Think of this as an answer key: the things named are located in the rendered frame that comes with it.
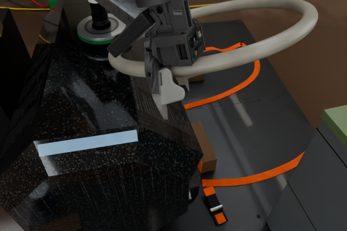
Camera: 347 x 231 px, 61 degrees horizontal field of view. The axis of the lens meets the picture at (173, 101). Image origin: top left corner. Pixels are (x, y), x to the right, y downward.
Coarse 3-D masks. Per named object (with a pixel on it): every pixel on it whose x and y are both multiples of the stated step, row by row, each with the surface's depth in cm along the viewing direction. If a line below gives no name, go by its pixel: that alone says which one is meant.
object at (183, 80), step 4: (184, 76) 58; (188, 76) 58; (192, 76) 58; (180, 80) 59; (184, 80) 58; (180, 84) 59; (184, 84) 59; (188, 84) 60; (184, 88) 60; (188, 88) 60
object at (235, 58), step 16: (240, 0) 86; (256, 0) 82; (272, 0) 78; (288, 0) 73; (192, 16) 91; (304, 16) 57; (288, 32) 52; (304, 32) 53; (240, 48) 50; (256, 48) 49; (272, 48) 50; (112, 64) 63; (128, 64) 57; (144, 64) 55; (192, 64) 50; (208, 64) 50; (224, 64) 49; (240, 64) 50
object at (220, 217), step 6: (210, 186) 163; (204, 192) 161; (210, 192) 161; (210, 198) 160; (216, 198) 160; (210, 204) 158; (216, 204) 158; (210, 210) 157; (216, 210) 157; (222, 210) 158; (216, 216) 156; (222, 216) 156; (216, 222) 154; (222, 222) 154
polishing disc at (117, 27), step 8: (88, 16) 134; (112, 16) 134; (80, 24) 130; (88, 24) 130; (112, 24) 130; (120, 24) 130; (80, 32) 125; (88, 32) 125; (96, 32) 125; (104, 32) 125; (112, 32) 125; (120, 32) 126; (96, 40) 122; (104, 40) 123
